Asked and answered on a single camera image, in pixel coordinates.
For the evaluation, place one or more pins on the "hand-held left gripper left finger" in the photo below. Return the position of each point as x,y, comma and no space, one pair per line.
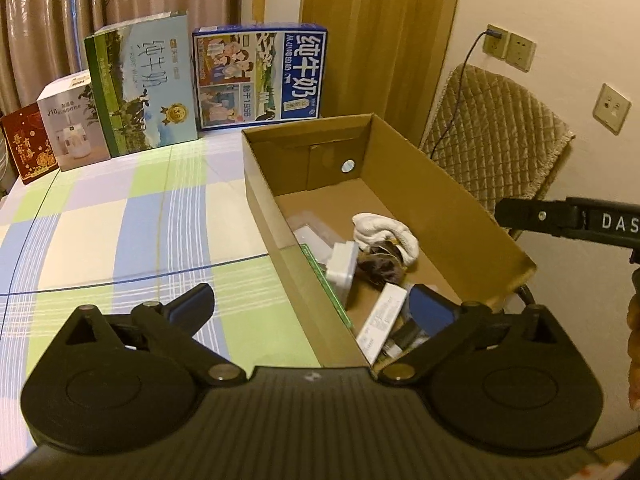
192,310

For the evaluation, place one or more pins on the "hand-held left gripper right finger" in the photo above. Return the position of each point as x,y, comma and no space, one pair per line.
432,310

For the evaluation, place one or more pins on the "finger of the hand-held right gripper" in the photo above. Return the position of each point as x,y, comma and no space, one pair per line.
530,215

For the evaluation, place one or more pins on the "black lighter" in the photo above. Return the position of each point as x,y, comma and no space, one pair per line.
405,336

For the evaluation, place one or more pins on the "white medicine box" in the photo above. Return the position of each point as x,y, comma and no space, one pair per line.
382,320

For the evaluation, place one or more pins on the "brown cardboard box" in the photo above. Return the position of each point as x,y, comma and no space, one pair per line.
450,200

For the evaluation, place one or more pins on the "white towel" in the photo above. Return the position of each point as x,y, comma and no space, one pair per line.
395,232

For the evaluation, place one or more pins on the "dark flower ornament white base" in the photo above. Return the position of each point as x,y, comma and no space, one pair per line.
342,267

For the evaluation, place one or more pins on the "small green box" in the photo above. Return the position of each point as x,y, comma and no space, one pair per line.
325,285

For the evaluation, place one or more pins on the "clear plastic container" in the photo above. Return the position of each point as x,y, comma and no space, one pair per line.
310,232

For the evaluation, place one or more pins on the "person's right hand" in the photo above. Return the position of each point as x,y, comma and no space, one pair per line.
635,350

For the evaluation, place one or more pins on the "chair with quilted cover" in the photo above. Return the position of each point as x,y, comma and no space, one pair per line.
500,130

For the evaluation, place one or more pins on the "checked tablecloth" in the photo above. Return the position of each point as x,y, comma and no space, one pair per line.
125,230

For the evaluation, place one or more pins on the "white humidifier box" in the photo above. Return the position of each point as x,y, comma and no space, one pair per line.
70,130

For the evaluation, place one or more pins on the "green milk carton box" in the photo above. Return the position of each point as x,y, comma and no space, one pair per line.
145,85

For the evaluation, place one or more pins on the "red gift box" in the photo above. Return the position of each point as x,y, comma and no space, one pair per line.
27,145

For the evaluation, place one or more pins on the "wooden door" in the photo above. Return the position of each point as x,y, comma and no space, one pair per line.
380,35

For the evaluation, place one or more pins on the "blue milk carton box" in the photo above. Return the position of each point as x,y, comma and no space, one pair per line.
255,75

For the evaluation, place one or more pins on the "beige wall outlet plate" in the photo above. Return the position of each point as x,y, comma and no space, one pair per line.
612,109

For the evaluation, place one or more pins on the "beige wall socket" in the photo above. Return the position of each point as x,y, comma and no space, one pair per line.
521,52

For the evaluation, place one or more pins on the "wall socket with plug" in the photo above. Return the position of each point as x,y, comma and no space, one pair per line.
495,42

